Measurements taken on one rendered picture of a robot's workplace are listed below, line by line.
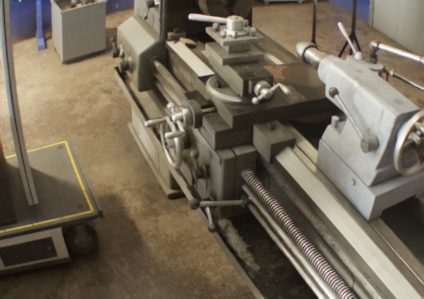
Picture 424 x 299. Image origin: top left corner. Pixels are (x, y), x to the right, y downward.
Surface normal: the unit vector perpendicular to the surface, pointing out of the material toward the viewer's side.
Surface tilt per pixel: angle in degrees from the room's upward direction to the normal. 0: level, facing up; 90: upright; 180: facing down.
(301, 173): 36
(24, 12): 90
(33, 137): 0
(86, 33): 90
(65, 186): 0
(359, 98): 82
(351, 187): 90
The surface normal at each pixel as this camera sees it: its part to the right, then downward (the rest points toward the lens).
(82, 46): 0.50, 0.48
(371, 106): -0.90, 0.08
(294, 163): -0.52, -0.56
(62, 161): 0.02, -0.84
